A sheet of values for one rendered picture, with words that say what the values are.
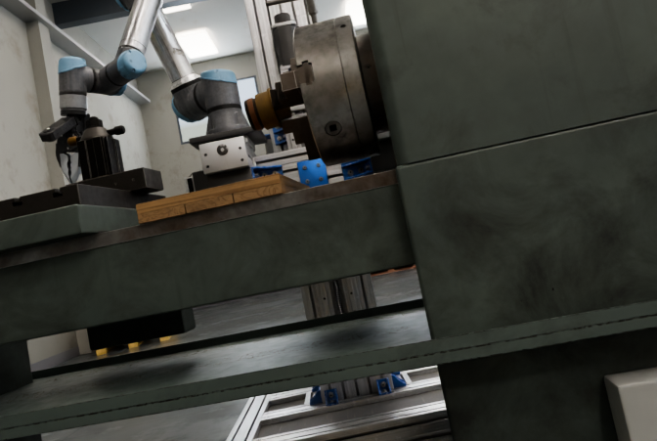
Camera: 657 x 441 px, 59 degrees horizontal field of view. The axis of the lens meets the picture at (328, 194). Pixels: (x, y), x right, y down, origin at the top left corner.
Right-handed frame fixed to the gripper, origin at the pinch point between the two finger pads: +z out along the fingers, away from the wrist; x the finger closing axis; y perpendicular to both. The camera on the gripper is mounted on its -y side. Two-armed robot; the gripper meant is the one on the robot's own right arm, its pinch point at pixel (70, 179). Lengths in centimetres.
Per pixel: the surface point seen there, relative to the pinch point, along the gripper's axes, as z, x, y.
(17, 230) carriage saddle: 12, -25, -48
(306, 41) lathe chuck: -25, -80, -30
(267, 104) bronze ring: -14, -69, -23
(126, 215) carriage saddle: 9.9, -35.9, -27.4
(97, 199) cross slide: 6, -35, -37
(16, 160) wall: -46, 432, 452
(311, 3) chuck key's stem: -36, -79, -21
